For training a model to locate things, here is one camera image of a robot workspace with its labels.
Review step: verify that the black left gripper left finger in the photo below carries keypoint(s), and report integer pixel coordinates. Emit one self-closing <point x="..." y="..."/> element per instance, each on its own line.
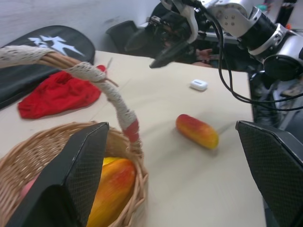
<point x="71" y="179"/>

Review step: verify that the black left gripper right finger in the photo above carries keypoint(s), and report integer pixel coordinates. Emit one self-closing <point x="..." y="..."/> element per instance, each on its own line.
<point x="274" y="165"/>

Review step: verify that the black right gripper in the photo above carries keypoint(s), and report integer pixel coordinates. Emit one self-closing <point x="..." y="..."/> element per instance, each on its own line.
<point x="170" y="23"/>

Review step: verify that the black chair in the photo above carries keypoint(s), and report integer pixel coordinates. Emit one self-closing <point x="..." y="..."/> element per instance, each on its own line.
<point x="123" y="35"/>

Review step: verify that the yellow fruit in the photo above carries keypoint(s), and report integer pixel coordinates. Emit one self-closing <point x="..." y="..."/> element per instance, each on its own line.
<point x="107" y="161"/>

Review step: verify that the red-yellow mango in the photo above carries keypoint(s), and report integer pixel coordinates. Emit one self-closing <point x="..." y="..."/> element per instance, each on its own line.
<point x="113" y="184"/>
<point x="196" y="131"/>

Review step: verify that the pink peach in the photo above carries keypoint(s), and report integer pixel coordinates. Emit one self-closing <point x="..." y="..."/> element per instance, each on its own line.
<point x="27" y="189"/>

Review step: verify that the white earbud case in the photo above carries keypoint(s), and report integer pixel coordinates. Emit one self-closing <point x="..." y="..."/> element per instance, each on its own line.
<point x="198" y="84"/>

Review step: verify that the red cloth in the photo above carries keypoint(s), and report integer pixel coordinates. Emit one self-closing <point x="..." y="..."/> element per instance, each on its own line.
<point x="59" y="94"/>

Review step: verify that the black bag with white print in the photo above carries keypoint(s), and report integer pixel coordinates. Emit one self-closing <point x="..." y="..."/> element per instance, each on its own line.
<point x="19" y="78"/>

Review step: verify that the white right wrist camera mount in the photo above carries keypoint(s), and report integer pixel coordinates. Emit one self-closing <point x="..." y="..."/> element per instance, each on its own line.
<point x="192" y="21"/>

